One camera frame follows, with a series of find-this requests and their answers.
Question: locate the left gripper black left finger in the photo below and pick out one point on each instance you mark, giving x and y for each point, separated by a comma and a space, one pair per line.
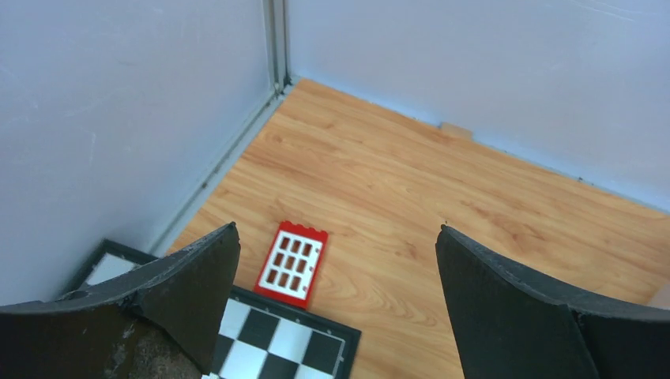
158, 320

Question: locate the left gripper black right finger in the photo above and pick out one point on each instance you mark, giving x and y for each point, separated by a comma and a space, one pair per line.
512, 321

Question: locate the black white checkerboard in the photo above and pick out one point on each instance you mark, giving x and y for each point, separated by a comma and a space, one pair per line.
258, 336

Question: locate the red toy window block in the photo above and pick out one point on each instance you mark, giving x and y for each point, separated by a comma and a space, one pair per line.
292, 264

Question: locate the small wooden wedge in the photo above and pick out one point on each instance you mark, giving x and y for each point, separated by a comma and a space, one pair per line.
456, 131

